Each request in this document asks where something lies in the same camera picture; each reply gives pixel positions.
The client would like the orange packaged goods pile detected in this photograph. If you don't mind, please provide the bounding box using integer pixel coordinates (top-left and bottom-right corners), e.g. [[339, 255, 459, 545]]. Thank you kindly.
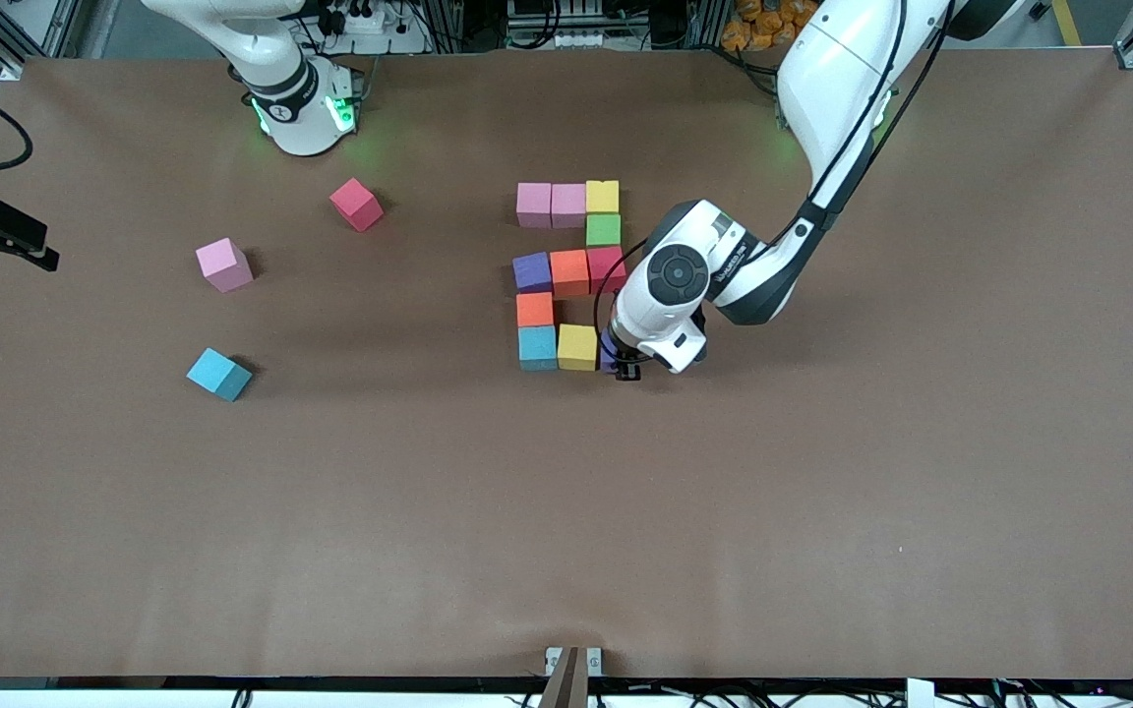
[[721, 0, 823, 52]]

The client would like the black table edge rail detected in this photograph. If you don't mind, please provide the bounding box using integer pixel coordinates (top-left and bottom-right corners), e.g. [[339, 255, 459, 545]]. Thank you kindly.
[[0, 675, 1133, 692]]

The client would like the white power strip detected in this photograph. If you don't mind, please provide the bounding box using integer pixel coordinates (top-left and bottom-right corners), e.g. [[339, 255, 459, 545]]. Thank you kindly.
[[316, 5, 400, 38]]

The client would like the brown paper table cover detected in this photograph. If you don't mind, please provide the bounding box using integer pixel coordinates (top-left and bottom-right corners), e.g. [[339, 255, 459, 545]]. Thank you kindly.
[[0, 47, 1133, 681]]

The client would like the white equipment rack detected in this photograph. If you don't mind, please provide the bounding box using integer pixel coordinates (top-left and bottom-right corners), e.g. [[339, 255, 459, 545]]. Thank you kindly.
[[506, 0, 619, 50]]

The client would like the small metal bracket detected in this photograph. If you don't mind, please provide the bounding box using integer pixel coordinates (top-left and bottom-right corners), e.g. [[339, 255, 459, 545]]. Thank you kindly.
[[544, 646, 604, 678]]

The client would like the red foam cube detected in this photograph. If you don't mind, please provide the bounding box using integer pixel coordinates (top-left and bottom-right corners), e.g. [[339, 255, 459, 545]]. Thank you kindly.
[[329, 177, 385, 233], [587, 246, 628, 295]]

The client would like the cyan foam cube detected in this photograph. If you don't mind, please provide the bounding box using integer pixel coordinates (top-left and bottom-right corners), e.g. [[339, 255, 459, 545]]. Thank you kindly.
[[185, 348, 254, 402], [518, 325, 560, 373]]

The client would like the pink foam cube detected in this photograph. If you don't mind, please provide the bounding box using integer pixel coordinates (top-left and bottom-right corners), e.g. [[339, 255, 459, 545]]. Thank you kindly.
[[515, 182, 554, 229], [195, 237, 255, 293], [551, 183, 588, 229]]

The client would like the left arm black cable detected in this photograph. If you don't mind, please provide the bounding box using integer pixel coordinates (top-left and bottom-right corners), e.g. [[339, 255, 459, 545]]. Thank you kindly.
[[592, 238, 651, 347]]

